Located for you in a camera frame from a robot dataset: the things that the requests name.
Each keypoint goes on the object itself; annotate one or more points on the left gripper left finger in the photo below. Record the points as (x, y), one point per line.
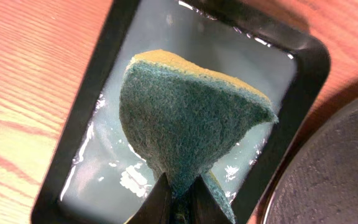
(156, 208)

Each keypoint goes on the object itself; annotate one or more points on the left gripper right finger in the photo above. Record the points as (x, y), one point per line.
(204, 209)

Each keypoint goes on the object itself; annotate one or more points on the green yellow sponge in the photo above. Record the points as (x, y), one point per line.
(182, 118)

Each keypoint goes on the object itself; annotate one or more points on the rectangular black water tray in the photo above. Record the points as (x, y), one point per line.
(95, 175)

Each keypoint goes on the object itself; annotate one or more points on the round black tray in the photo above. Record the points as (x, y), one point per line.
(320, 184)

